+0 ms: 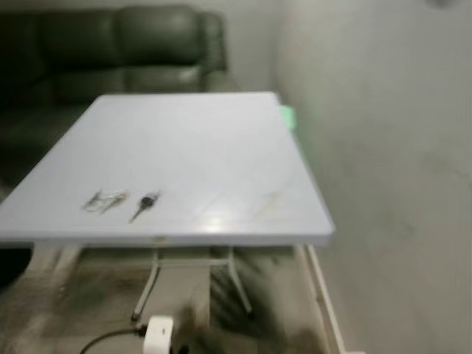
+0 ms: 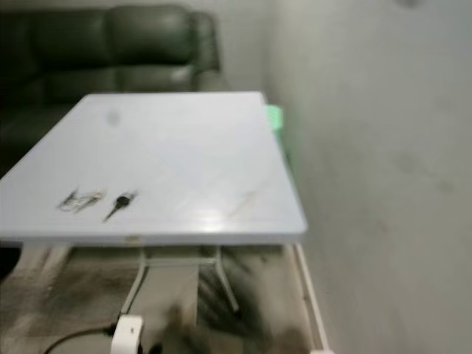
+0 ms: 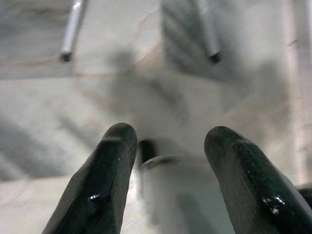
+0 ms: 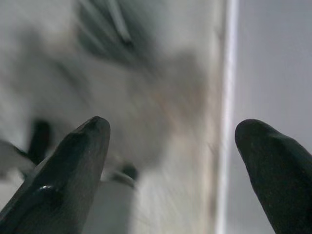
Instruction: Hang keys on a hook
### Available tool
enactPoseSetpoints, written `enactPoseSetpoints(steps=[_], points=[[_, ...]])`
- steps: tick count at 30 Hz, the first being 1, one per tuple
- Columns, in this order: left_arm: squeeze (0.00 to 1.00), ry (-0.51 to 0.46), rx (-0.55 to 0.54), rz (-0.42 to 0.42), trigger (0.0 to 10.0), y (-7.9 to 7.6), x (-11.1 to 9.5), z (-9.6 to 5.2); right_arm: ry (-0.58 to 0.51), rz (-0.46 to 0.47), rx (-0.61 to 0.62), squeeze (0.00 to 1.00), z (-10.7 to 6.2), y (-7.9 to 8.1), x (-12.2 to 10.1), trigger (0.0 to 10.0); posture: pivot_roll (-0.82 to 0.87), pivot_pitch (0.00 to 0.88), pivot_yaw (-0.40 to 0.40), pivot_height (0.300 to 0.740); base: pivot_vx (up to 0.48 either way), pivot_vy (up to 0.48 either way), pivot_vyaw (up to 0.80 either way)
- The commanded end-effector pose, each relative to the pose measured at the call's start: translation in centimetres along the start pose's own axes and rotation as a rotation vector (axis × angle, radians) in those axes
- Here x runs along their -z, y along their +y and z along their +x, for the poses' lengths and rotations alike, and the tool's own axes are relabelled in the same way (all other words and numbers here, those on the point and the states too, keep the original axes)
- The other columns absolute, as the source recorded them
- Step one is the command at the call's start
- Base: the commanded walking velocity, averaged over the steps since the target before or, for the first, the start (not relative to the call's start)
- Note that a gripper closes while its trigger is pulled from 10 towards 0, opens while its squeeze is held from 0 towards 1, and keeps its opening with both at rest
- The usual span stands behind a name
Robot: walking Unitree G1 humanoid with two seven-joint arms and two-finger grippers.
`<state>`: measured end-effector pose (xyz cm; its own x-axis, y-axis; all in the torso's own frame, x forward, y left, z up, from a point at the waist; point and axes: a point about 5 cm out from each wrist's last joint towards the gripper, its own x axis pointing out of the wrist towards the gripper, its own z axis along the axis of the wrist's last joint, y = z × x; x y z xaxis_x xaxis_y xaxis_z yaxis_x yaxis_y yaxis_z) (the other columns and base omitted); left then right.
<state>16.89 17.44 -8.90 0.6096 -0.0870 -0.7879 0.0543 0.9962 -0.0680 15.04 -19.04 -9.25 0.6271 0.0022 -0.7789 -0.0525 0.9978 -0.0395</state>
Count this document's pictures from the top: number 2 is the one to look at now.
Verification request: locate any silver key bunch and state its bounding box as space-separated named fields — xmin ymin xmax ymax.
xmin=55 ymin=188 xmax=106 ymax=213

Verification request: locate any black rounded object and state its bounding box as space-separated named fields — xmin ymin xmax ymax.
xmin=0 ymin=247 xmax=21 ymax=281

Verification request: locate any black-headed key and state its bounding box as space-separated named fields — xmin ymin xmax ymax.
xmin=103 ymin=190 xmax=138 ymax=222

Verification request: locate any dark green leather sofa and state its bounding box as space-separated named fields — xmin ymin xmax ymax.
xmin=0 ymin=4 xmax=229 ymax=178

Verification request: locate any white baseboard strip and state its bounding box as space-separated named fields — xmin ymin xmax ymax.
xmin=290 ymin=243 xmax=336 ymax=354

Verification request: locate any black left wrist camera cable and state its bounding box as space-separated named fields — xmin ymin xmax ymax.
xmin=43 ymin=324 xmax=119 ymax=354

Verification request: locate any grey metal table leg frame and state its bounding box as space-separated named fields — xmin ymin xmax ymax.
xmin=118 ymin=247 xmax=240 ymax=325

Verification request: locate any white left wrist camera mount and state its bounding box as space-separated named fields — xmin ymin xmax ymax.
xmin=111 ymin=315 xmax=144 ymax=354

